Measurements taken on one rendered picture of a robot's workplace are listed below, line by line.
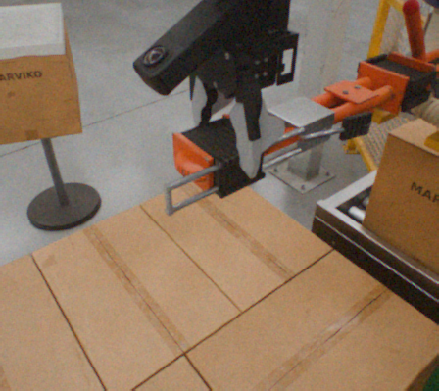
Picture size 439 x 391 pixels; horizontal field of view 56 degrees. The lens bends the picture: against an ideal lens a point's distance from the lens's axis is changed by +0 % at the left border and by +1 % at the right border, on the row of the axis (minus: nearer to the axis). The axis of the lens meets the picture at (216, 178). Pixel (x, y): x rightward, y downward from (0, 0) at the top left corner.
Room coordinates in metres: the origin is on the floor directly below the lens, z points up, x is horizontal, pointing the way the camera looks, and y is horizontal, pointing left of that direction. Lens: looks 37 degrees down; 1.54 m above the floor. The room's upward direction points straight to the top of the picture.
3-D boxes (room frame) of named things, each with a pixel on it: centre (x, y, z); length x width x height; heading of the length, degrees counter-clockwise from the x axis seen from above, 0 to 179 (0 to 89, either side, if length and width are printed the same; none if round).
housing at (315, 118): (0.50, -0.11, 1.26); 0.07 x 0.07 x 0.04; 37
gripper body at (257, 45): (0.43, -0.03, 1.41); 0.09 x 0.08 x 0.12; 126
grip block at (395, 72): (0.62, -0.29, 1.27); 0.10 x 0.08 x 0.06; 37
